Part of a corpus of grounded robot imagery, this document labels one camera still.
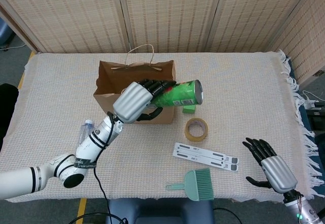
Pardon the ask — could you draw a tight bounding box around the green chips can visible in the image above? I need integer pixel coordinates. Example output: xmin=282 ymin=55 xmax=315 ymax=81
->
xmin=149 ymin=79 xmax=204 ymax=108

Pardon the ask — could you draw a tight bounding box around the black box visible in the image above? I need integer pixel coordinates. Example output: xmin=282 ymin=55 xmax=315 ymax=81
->
xmin=306 ymin=107 xmax=325 ymax=131

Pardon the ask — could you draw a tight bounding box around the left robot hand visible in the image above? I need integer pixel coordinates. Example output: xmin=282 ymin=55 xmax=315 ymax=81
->
xmin=112 ymin=79 xmax=177 ymax=124

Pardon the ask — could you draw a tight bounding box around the black floor cable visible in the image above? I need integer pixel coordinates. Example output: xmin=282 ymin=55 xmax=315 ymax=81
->
xmin=213 ymin=207 xmax=244 ymax=224

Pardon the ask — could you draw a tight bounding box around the white folding laptop stand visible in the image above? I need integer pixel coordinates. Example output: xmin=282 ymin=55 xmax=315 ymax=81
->
xmin=172 ymin=142 xmax=240 ymax=173

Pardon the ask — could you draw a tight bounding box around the brown paper bag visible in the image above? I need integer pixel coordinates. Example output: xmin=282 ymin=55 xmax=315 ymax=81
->
xmin=93 ymin=45 xmax=176 ymax=125

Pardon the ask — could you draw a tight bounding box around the beige woven tablecloth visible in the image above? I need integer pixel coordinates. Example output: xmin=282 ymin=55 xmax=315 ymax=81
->
xmin=0 ymin=49 xmax=323 ymax=203

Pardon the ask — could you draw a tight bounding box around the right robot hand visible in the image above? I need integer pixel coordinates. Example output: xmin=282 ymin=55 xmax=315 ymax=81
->
xmin=242 ymin=137 xmax=298 ymax=194

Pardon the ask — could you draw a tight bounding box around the teal hand brush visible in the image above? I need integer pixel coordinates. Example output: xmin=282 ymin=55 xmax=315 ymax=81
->
xmin=165 ymin=168 xmax=215 ymax=201

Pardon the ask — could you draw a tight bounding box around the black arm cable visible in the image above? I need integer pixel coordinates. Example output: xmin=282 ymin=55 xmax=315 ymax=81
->
xmin=73 ymin=112 xmax=127 ymax=224

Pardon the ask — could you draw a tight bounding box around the bamboo folding screen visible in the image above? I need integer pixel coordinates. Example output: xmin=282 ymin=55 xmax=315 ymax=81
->
xmin=0 ymin=0 xmax=325 ymax=85

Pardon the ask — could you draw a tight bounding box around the clear packing tape roll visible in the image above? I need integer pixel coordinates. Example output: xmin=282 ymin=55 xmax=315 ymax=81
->
xmin=184 ymin=117 xmax=209 ymax=142

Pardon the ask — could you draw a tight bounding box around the clear plastic water bottle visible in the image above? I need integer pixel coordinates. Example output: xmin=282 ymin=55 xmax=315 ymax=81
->
xmin=78 ymin=119 xmax=95 ymax=148

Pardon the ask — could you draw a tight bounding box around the blue background object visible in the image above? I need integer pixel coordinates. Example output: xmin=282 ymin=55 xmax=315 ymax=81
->
xmin=0 ymin=17 xmax=13 ymax=47

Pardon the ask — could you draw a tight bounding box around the dark blue padded base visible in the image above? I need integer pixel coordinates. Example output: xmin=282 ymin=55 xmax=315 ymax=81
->
xmin=106 ymin=198 xmax=214 ymax=224

